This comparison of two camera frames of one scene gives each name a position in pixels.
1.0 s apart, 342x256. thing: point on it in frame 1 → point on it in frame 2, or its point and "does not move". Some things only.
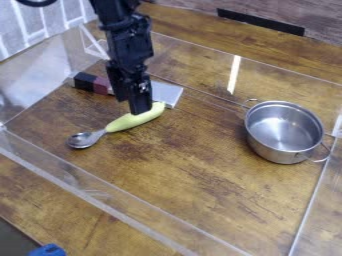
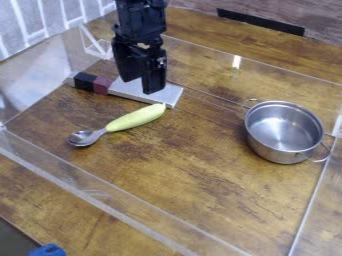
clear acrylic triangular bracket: (91, 45) does not move
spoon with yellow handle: (83, 139) does not move
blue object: (49, 249) does not move
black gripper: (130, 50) → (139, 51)
